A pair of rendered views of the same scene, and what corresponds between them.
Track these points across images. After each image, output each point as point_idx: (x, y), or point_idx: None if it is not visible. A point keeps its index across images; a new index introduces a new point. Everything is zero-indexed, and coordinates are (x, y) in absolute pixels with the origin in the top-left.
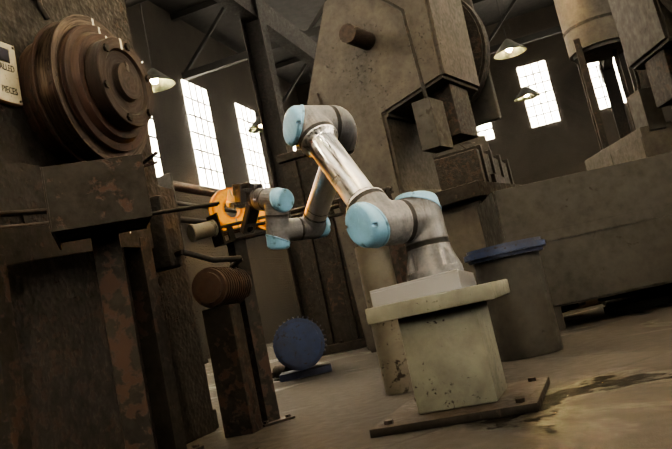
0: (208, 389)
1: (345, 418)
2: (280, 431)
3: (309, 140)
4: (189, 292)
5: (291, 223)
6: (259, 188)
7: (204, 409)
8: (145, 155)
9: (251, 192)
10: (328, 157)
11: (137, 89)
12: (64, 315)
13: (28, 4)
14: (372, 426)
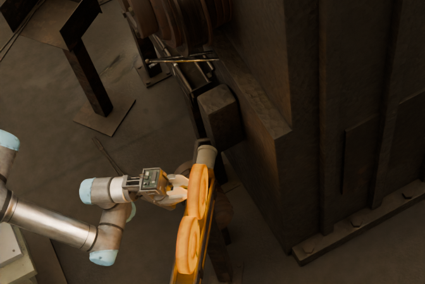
0: (284, 240)
1: (124, 275)
2: (167, 242)
3: None
4: (277, 197)
5: (102, 212)
6: (119, 180)
7: (277, 235)
8: (278, 87)
9: (129, 176)
10: None
11: (123, 6)
12: None
13: None
14: (66, 244)
